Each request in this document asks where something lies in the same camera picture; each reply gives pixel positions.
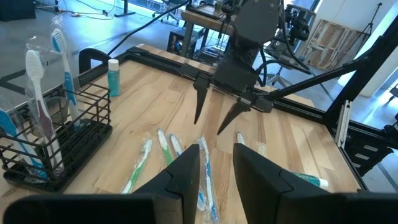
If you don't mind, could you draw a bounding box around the black computer case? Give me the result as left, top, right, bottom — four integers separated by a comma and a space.
167, 29, 190, 55

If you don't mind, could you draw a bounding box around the green toothbrush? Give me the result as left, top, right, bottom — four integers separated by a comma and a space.
156, 128, 174, 166
121, 138, 154, 194

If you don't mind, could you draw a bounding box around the white purple toothbrush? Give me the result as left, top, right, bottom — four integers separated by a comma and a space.
24, 35, 65, 180

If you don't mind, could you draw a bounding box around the wooden desk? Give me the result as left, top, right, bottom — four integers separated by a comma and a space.
180, 7, 236, 58

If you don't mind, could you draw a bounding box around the black table clamp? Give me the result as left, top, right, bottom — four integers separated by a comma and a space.
78, 47, 110, 75

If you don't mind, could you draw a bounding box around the wooden pallet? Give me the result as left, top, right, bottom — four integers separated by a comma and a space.
303, 18, 363, 71

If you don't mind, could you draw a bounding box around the black box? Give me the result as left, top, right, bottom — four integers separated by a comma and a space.
0, 0, 37, 22

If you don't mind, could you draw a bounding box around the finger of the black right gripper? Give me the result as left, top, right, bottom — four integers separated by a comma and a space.
192, 76, 211, 125
216, 98, 252, 136

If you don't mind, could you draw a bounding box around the teal mouthwash bottle white cap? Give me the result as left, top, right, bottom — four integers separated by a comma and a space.
107, 58, 121, 98
292, 172, 330, 190

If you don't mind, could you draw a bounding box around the white column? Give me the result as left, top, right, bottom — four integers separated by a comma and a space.
337, 15, 398, 98

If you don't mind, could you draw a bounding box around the black wire caddy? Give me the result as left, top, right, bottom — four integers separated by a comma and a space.
0, 79, 113, 194

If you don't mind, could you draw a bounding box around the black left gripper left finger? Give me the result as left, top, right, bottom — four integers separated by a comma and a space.
133, 143, 200, 224

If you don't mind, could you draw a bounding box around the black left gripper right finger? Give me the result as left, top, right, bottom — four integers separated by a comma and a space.
233, 142, 331, 224

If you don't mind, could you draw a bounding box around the white strip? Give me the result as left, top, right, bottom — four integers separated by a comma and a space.
335, 99, 353, 149

